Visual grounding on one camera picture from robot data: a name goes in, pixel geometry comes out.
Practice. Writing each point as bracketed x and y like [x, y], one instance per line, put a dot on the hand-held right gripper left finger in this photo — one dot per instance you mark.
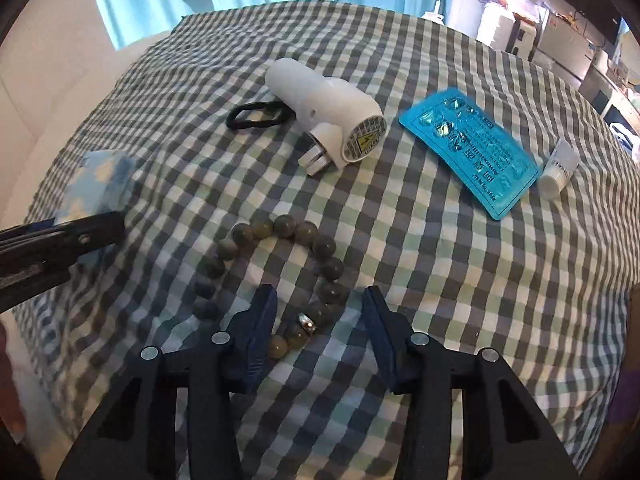
[255, 340]

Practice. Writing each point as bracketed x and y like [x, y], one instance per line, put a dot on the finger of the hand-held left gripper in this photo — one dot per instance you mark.
[30, 285]
[60, 240]

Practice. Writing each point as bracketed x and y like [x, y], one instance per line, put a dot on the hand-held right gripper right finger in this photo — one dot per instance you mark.
[387, 345]

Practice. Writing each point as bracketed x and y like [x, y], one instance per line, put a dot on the blue cloud-print tissue packet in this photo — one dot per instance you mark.
[100, 180]

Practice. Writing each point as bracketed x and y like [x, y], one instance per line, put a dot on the grey checkered cloth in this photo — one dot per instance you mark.
[400, 285]

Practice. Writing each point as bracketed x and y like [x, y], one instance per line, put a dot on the blue blister pack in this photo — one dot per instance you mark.
[470, 155]

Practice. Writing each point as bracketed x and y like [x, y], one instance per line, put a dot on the small white tube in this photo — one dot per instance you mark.
[552, 177]

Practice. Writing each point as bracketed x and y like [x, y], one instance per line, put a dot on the white plug-in device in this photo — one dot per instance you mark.
[325, 100]

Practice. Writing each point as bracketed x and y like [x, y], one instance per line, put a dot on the silver fridge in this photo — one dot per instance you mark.
[565, 45]

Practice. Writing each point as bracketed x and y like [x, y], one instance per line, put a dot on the white bag on suitcase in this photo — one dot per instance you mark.
[517, 5]

